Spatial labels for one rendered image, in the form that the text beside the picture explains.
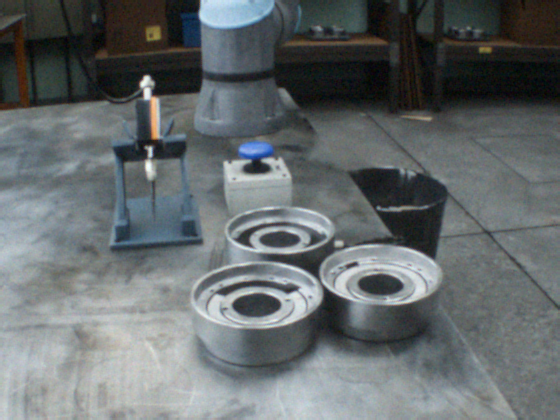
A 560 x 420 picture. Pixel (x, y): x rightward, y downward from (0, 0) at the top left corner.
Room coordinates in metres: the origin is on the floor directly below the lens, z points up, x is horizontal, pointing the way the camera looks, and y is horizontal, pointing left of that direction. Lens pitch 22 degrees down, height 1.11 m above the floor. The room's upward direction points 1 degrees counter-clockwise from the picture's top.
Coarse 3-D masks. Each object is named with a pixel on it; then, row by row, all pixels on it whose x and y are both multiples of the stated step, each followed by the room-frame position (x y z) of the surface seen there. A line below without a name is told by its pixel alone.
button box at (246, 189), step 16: (240, 160) 0.78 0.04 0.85; (272, 160) 0.78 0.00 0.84; (224, 176) 0.77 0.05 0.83; (240, 176) 0.72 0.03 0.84; (256, 176) 0.72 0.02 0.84; (272, 176) 0.72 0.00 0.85; (288, 176) 0.72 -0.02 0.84; (240, 192) 0.71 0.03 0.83; (256, 192) 0.71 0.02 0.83; (272, 192) 0.71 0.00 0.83; (288, 192) 0.72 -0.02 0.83; (240, 208) 0.71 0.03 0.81; (256, 208) 0.71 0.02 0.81
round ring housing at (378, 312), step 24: (336, 264) 0.53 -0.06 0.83; (360, 264) 0.54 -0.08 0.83; (408, 264) 0.53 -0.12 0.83; (432, 264) 0.51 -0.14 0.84; (360, 288) 0.51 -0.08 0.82; (384, 288) 0.52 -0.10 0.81; (408, 288) 0.49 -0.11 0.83; (432, 288) 0.47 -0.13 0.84; (336, 312) 0.47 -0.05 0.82; (360, 312) 0.45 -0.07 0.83; (384, 312) 0.45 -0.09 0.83; (408, 312) 0.45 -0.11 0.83; (432, 312) 0.46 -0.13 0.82; (360, 336) 0.46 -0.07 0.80; (384, 336) 0.45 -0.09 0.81; (408, 336) 0.46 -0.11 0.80
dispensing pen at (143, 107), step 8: (144, 80) 0.75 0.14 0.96; (144, 88) 0.74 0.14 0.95; (152, 88) 0.75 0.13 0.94; (144, 96) 0.74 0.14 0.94; (136, 104) 0.71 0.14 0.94; (144, 104) 0.71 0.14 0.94; (136, 112) 0.71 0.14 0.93; (144, 112) 0.71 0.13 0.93; (144, 120) 0.70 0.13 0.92; (144, 128) 0.70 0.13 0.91; (144, 136) 0.69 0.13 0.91; (152, 136) 0.69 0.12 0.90; (144, 144) 0.70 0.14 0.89; (152, 144) 0.70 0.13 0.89; (152, 152) 0.70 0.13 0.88; (152, 160) 0.69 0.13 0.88; (152, 168) 0.69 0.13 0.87; (152, 176) 0.68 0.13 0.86; (152, 184) 0.68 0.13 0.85; (152, 192) 0.67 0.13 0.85; (152, 200) 0.67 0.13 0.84; (152, 208) 0.66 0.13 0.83
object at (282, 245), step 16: (272, 208) 0.64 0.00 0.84; (288, 208) 0.64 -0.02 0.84; (240, 224) 0.62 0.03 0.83; (256, 224) 0.63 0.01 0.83; (304, 224) 0.62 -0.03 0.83; (320, 224) 0.62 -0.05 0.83; (224, 240) 0.58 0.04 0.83; (256, 240) 0.59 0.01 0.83; (272, 240) 0.61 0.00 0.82; (288, 240) 0.61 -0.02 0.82; (304, 240) 0.59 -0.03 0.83; (240, 256) 0.55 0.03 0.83; (256, 256) 0.54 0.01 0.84; (272, 256) 0.54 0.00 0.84; (288, 256) 0.54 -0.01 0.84; (304, 256) 0.54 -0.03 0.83; (320, 256) 0.55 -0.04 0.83
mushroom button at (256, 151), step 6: (246, 144) 0.75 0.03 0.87; (252, 144) 0.75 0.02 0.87; (258, 144) 0.75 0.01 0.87; (264, 144) 0.75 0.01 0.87; (240, 150) 0.74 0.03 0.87; (246, 150) 0.73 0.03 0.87; (252, 150) 0.73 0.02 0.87; (258, 150) 0.73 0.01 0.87; (264, 150) 0.73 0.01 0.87; (270, 150) 0.74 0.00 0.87; (246, 156) 0.73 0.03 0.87; (252, 156) 0.73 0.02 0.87; (258, 156) 0.73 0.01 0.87; (264, 156) 0.73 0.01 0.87; (252, 162) 0.74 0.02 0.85; (258, 162) 0.74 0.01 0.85
